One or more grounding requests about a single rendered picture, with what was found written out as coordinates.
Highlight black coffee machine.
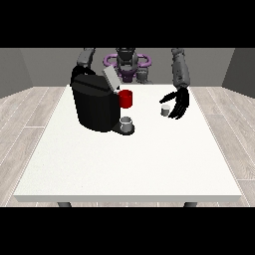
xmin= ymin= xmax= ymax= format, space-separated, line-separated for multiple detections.
xmin=70 ymin=73 xmax=135 ymax=136

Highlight small grey coffee pod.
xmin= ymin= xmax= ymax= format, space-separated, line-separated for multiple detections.
xmin=160 ymin=104 xmax=171 ymax=118

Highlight small grey cup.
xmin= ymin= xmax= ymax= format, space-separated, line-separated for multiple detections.
xmin=120 ymin=116 xmax=134 ymax=133

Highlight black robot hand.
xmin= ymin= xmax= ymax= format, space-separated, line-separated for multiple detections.
xmin=70 ymin=64 xmax=98 ymax=85
xmin=158 ymin=86 xmax=191 ymax=121

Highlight pale grey machine lid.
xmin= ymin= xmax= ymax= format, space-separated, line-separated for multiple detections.
xmin=102 ymin=65 xmax=122 ymax=91

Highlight red pod holder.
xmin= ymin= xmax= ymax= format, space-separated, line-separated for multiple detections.
xmin=119 ymin=89 xmax=133 ymax=110

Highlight grey robot trunk purple rings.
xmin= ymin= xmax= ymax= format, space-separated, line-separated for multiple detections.
xmin=103 ymin=48 xmax=154 ymax=86

